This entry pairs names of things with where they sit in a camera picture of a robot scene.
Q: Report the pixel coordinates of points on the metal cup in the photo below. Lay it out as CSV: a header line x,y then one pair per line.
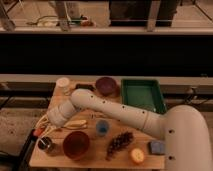
x,y
46,145

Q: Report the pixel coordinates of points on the white soft gripper fingers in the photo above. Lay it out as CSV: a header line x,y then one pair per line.
x,y
44,123

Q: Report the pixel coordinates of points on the black chair frame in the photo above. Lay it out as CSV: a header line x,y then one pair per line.
x,y
18,160

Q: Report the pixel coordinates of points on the blue plastic cup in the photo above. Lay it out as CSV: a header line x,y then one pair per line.
x,y
102,127

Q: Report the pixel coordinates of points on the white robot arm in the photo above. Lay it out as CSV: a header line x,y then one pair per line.
x,y
183,128

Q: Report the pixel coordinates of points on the green plastic tray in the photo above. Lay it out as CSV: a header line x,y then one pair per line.
x,y
143,93

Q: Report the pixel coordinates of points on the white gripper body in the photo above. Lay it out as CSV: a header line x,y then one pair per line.
x,y
60,114

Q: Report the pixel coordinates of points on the bunch of dark grapes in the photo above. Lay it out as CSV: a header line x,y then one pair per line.
x,y
118,143

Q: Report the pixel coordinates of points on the red orange bowl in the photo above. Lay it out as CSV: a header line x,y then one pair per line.
x,y
76,144

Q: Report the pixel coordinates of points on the orange red pepper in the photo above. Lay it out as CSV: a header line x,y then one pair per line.
x,y
37,132

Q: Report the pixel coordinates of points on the yellow banana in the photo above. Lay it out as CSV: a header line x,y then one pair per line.
x,y
76,124

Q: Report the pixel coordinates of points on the blue sponge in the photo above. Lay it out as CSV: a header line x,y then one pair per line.
x,y
156,147

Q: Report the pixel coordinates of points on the purple bowl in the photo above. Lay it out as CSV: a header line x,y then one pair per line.
x,y
107,86

